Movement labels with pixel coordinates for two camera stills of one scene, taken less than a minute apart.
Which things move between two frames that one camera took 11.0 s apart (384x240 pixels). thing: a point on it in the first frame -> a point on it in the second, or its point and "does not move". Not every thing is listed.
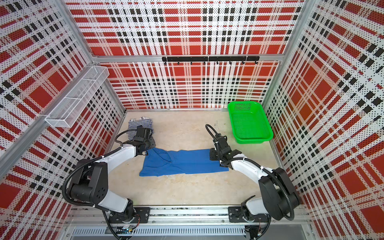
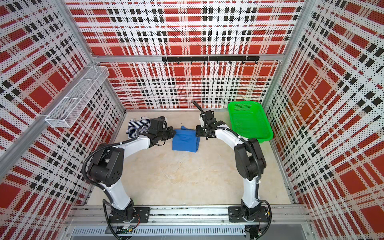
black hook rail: (204, 58) does not move
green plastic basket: (249, 124) does not move
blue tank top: (158, 162) -> (185, 139)
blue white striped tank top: (143, 122) does not move
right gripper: (212, 151) -> (199, 132)
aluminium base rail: (93, 221) does not move
